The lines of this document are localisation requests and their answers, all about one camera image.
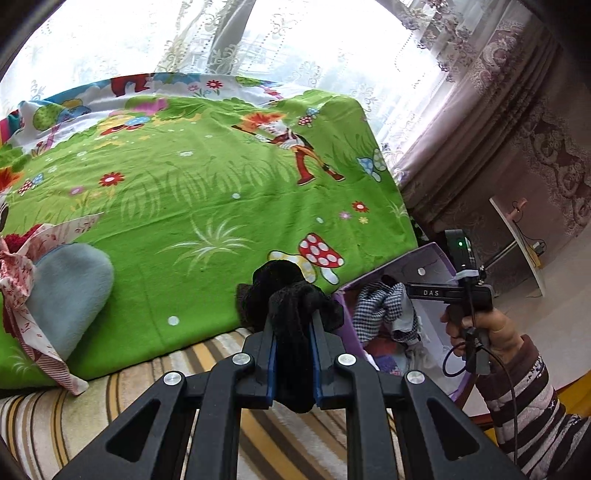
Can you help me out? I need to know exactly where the black white checkered cloth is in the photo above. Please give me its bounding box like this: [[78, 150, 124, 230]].
[[352, 282, 421, 345]]

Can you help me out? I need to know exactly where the black fuzzy item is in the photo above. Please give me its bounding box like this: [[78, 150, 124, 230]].
[[235, 260, 345, 414]]

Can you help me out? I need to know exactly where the light blue fleece item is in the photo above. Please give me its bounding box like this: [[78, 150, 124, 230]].
[[26, 243, 114, 360]]

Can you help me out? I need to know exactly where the red white floral cloth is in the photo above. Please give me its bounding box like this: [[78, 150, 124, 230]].
[[1, 213, 101, 396]]

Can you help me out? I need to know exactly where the red knitted item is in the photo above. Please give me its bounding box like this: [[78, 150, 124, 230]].
[[4, 224, 41, 253]]

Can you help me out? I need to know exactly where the striped sleeve forearm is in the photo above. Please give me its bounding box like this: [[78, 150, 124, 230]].
[[477, 335, 590, 479]]

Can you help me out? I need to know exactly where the right hand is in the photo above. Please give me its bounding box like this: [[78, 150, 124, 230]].
[[441, 305, 524, 364]]

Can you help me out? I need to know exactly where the white purple storage box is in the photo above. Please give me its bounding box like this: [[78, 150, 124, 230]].
[[334, 243, 474, 406]]

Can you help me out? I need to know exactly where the white standing board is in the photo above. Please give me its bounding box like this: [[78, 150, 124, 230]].
[[488, 197, 547, 297]]

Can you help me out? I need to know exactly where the purple floral drape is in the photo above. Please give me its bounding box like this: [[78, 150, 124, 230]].
[[396, 1, 590, 249]]

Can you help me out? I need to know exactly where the striped rug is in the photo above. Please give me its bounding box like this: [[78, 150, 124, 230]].
[[0, 327, 408, 480]]

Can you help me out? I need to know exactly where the green cartoon bedsheet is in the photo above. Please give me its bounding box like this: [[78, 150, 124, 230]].
[[1, 74, 417, 380]]

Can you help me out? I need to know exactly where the white lace curtain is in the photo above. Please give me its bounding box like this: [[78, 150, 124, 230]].
[[1, 1, 452, 159]]

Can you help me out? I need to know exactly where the black cable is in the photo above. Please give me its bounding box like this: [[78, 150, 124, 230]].
[[441, 276, 521, 464]]

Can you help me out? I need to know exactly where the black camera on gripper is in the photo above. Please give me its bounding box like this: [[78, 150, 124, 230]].
[[436, 229, 478, 273]]

